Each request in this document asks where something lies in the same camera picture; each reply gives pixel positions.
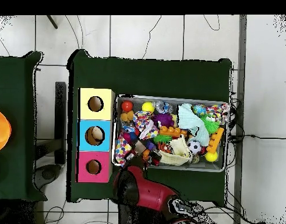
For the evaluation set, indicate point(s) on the yellow ball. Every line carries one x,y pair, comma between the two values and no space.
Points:
148,107

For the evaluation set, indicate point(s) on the crushed clear plastic bottle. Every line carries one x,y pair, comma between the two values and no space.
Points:
162,106
127,129

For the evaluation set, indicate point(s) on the dark green side tablecloth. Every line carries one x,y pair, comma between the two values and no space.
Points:
14,93

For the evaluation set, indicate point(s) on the orange bowl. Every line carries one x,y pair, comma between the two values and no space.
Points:
0,130

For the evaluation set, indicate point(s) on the red orange ball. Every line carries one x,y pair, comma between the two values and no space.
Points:
127,106

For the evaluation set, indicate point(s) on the cream waffle cloth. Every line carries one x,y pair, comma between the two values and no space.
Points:
177,151

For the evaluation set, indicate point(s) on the black panel stand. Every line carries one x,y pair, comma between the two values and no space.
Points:
60,121

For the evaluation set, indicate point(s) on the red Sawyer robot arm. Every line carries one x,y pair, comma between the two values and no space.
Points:
154,193

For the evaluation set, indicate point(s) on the orange studded building brick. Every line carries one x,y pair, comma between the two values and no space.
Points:
173,131

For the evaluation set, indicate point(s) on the purple knobbly toy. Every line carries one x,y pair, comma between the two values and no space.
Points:
164,119

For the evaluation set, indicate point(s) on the green spiky ball with eyes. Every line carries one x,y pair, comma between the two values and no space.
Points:
211,124

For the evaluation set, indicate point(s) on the globe print ball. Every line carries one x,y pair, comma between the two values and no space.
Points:
199,110

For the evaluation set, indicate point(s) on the crushed soda can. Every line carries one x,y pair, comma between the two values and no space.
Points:
154,155

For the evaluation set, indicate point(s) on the mint green cloth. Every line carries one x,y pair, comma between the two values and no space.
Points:
191,121

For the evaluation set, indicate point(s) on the wooden three-hole box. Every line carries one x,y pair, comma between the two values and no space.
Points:
105,112

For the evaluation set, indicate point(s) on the small soccer ball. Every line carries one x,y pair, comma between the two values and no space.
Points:
194,146

